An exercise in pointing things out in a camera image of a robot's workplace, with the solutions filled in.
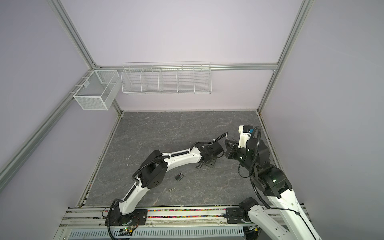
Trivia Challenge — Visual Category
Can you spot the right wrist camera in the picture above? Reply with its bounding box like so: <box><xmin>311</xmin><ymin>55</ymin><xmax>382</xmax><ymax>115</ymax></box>
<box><xmin>238</xmin><ymin>125</ymin><xmax>254</xmax><ymax>148</ymax></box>

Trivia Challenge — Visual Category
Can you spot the small black padlock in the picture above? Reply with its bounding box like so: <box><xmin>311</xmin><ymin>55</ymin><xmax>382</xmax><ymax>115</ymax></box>
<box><xmin>175</xmin><ymin>173</ymin><xmax>184</xmax><ymax>182</ymax></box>

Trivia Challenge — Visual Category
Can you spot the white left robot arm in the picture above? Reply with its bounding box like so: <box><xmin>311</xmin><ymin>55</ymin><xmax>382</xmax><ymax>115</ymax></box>
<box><xmin>105</xmin><ymin>133</ymin><xmax>228</xmax><ymax>226</ymax></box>

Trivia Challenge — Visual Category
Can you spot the white mesh box basket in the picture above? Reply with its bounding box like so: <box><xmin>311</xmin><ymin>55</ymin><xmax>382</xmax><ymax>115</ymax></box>
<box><xmin>74</xmin><ymin>70</ymin><xmax>122</xmax><ymax>111</ymax></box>

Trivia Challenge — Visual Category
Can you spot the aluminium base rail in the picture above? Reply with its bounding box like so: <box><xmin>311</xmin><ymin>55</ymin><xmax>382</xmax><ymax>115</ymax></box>
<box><xmin>57</xmin><ymin>206</ymin><xmax>260</xmax><ymax>237</ymax></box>

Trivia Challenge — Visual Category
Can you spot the white vented cable duct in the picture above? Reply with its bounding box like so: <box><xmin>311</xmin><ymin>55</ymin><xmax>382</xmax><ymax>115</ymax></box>
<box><xmin>67</xmin><ymin>227</ymin><xmax>245</xmax><ymax>240</ymax></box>

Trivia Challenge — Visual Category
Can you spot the white wire shelf basket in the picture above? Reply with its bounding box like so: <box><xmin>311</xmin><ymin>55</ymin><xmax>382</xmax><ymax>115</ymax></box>
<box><xmin>121</xmin><ymin>62</ymin><xmax>212</xmax><ymax>95</ymax></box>

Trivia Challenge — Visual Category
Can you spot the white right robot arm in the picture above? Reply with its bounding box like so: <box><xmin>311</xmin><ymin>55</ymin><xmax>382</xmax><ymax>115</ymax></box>
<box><xmin>225</xmin><ymin>125</ymin><xmax>321</xmax><ymax>240</ymax></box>

